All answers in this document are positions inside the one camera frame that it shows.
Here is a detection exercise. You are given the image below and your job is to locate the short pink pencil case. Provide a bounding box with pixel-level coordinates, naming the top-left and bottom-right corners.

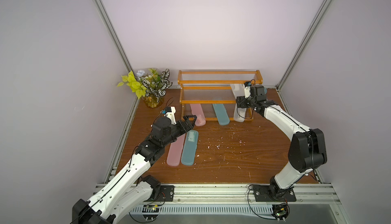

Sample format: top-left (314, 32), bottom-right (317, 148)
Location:
top-left (190, 104), bottom-right (206, 127)

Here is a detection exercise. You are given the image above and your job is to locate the long clear white pencil case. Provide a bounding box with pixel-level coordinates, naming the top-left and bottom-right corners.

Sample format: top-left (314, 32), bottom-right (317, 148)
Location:
top-left (230, 83), bottom-right (245, 101)

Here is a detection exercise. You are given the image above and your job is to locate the long teal pencil case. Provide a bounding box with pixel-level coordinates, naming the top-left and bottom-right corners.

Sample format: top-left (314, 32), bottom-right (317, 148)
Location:
top-left (181, 130), bottom-right (199, 166)

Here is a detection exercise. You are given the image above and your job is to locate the long pink pencil case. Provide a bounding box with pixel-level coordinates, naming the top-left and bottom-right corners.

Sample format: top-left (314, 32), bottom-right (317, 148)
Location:
top-left (167, 134), bottom-right (186, 167)

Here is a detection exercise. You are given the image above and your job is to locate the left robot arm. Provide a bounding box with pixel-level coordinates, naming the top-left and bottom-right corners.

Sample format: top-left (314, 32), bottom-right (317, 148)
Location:
top-left (72, 115), bottom-right (197, 224)

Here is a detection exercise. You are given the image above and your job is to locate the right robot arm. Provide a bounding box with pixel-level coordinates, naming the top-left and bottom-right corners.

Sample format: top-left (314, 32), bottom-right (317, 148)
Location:
top-left (231, 81), bottom-right (327, 200)

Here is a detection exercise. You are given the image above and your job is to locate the short clear white pencil case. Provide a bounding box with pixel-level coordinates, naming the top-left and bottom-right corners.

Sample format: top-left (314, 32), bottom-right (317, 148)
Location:
top-left (233, 106), bottom-right (246, 123)

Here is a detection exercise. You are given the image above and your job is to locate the short teal pencil case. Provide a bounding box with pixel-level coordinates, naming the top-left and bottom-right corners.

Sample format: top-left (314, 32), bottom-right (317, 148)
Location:
top-left (212, 104), bottom-right (230, 126)

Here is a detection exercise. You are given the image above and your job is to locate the orange wooden three-tier shelf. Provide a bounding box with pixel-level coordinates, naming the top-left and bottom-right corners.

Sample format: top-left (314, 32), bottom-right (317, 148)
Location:
top-left (178, 70), bottom-right (263, 121)

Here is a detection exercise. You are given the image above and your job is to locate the potted plant in glass vase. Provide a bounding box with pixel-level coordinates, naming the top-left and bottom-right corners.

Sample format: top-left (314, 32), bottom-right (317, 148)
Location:
top-left (117, 68), bottom-right (173, 108)

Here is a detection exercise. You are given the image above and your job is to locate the left circuit board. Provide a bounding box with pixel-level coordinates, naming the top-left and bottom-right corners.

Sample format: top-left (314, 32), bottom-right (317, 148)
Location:
top-left (142, 205), bottom-right (160, 223)

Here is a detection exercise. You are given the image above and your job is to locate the circuit board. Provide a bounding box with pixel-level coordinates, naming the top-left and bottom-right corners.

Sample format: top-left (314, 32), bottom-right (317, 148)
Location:
top-left (271, 203), bottom-right (290, 222)
top-left (142, 205), bottom-right (160, 223)

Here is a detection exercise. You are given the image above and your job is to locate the right circuit board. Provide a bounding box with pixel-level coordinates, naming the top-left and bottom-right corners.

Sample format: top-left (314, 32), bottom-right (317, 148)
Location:
top-left (271, 203), bottom-right (290, 222)

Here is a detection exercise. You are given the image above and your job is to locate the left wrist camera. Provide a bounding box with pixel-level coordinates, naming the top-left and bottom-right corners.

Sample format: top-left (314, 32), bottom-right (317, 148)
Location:
top-left (162, 106), bottom-right (176, 125)

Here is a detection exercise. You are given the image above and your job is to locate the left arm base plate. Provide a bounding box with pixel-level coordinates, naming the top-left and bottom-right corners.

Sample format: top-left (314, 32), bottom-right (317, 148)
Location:
top-left (148, 185), bottom-right (175, 202)

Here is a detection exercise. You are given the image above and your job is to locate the aluminium rail frame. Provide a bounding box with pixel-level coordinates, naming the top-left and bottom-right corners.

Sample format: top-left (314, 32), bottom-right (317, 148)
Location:
top-left (89, 183), bottom-right (341, 215)

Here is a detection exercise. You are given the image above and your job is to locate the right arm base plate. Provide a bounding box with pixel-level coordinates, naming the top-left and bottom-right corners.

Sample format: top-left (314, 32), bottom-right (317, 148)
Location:
top-left (250, 185), bottom-right (297, 202)

